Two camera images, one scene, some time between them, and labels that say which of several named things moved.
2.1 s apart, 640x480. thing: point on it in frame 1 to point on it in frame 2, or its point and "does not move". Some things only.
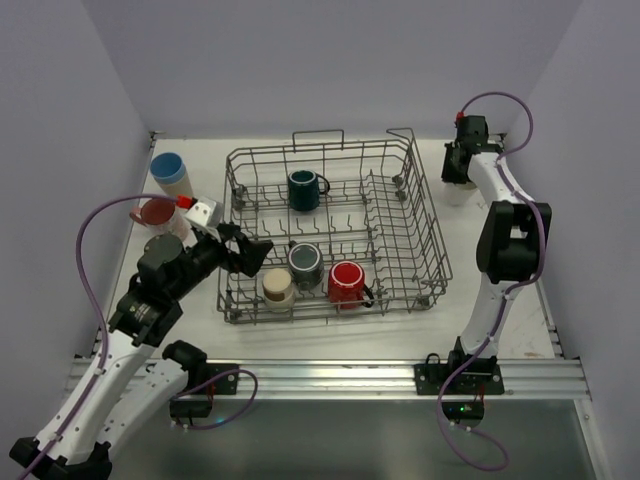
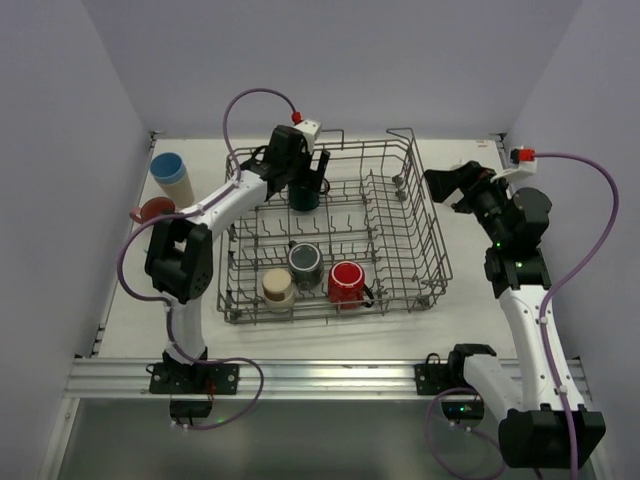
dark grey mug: (306, 264) does not move
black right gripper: (454, 170) to (465, 185)
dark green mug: (304, 190) does not move
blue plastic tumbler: (167, 168) does not move
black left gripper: (230, 245) to (304, 163)
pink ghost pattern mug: (162, 217) does not move
